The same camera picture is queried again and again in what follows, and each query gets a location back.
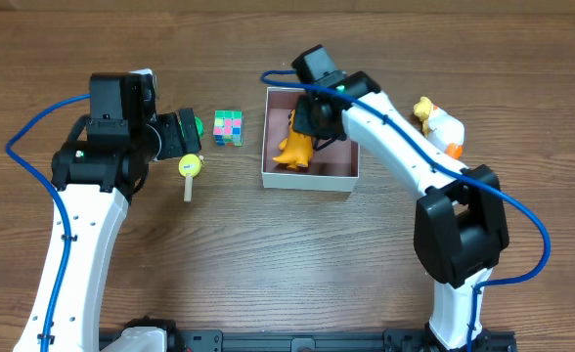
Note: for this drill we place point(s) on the green round lid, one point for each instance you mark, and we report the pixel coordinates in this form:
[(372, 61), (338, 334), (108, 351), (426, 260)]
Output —
[(199, 126)]

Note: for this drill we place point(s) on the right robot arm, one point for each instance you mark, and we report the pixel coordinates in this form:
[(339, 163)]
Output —
[(460, 223)]

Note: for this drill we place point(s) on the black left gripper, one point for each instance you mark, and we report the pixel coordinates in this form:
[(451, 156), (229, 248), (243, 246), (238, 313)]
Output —
[(188, 130)]

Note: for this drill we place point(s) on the pastel rubik's cube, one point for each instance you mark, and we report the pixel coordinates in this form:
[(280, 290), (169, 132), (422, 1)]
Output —
[(228, 128)]

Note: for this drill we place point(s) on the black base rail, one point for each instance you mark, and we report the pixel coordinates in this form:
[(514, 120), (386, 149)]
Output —
[(390, 340)]

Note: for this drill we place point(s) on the white duck figurine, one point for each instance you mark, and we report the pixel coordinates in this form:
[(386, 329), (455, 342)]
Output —
[(442, 130)]

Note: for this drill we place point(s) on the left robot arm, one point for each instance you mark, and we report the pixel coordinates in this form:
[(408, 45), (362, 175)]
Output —
[(66, 313)]

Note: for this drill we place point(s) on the orange dog figurine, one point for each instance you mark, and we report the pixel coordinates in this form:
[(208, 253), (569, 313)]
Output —
[(296, 149)]

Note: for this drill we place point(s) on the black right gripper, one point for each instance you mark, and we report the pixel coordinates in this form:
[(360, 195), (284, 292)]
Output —
[(302, 120)]

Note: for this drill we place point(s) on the yellow disc wooden handle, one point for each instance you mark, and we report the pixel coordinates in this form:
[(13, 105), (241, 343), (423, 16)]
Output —
[(189, 167)]

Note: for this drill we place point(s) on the white box maroon interior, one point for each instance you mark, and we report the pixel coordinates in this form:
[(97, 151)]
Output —
[(336, 168)]

